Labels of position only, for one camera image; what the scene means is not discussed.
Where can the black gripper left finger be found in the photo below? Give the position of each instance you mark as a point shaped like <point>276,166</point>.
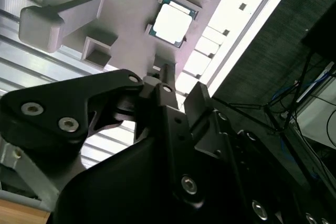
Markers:
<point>52,98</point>

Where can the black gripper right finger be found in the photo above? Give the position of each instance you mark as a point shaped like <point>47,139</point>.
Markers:
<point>199,106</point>

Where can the silver CPU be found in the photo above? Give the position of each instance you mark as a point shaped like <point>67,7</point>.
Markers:
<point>172,23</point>

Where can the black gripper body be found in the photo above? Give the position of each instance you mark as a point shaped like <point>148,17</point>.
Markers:
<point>118,187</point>

